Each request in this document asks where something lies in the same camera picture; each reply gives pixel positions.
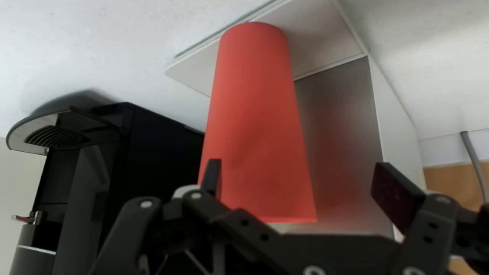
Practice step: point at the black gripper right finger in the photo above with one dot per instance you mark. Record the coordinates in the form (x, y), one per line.
(423, 219)

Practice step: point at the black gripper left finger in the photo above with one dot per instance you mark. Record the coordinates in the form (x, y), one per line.
(132, 229)

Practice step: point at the pink plastic cup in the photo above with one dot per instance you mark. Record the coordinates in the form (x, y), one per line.
(255, 127)

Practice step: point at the black countertop appliance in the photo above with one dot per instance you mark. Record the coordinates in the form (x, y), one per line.
(132, 168)

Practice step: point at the white silver water dispenser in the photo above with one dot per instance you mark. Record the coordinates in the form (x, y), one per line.
(346, 132)

